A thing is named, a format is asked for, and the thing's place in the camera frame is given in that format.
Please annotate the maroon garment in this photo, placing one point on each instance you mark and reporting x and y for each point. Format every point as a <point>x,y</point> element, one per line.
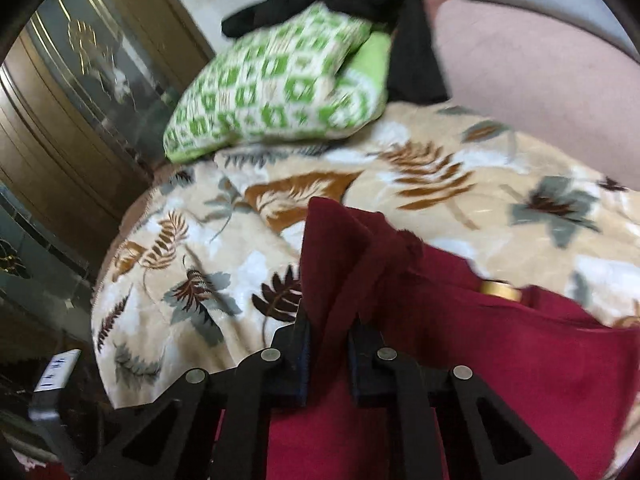
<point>500,360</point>

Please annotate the beige leaf-print blanket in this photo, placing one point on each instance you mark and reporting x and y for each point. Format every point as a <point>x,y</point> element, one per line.
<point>450,220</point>

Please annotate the wooden wardrobe with glass doors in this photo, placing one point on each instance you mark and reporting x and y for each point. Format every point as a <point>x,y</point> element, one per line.
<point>65,125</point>

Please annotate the green and white patterned pillow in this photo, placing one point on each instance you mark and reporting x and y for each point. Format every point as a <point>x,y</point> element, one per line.
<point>260,90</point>

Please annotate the black garment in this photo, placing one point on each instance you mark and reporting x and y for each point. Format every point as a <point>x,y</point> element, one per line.
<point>415,60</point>

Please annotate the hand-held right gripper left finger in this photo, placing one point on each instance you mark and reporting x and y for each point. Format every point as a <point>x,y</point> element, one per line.
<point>300,365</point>

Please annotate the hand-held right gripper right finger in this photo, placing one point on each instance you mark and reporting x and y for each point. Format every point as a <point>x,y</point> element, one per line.
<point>357,365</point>

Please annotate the pink cushion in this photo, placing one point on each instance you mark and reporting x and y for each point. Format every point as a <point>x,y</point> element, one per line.
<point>540,75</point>

